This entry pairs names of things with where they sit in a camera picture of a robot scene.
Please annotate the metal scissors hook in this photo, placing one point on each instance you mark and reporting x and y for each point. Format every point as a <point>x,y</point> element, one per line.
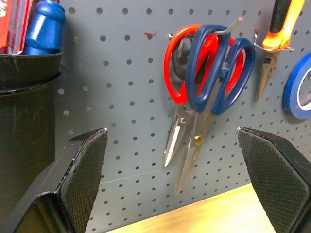
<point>232,26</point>

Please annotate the black plastic cup holder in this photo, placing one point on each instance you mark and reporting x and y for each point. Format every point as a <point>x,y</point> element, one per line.
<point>24,121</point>

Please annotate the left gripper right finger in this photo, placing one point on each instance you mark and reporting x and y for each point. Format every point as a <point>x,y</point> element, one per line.
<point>274,174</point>

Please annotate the dark grey pegboard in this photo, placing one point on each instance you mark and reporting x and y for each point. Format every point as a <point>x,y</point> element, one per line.
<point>141,72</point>

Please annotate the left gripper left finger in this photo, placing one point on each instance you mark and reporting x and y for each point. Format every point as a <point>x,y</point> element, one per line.
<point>80,174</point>

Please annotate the blue tape roll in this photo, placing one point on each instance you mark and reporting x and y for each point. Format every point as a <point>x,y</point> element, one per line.
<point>290,97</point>

